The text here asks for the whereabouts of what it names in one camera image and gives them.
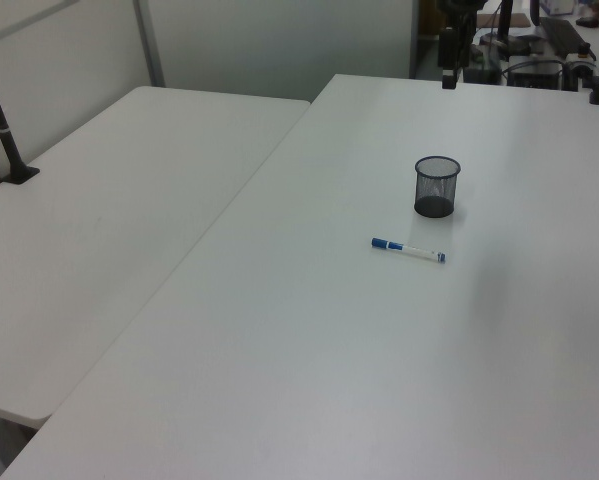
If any black mesh pen cup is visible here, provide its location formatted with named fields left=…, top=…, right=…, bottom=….
left=412, top=155, right=463, bottom=219

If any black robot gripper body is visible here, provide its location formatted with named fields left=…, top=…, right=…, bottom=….
left=438, top=27, right=468, bottom=76

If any black monitor stand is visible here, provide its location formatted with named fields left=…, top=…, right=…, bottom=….
left=480, top=0, right=532, bottom=57

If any white and blue box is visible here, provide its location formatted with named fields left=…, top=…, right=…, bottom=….
left=537, top=0, right=578, bottom=16

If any black keyboard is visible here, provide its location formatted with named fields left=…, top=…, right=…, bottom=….
left=538, top=16, right=588, bottom=57

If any blue and white marker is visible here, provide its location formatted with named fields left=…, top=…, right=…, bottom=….
left=370, top=236, right=449, bottom=265

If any brown board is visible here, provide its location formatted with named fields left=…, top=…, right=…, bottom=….
left=478, top=13, right=531, bottom=31

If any black electronics box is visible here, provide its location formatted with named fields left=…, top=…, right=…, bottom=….
left=507, top=54, right=566, bottom=90

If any black camera pole with cable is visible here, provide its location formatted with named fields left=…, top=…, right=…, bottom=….
left=0, top=43, right=41, bottom=185

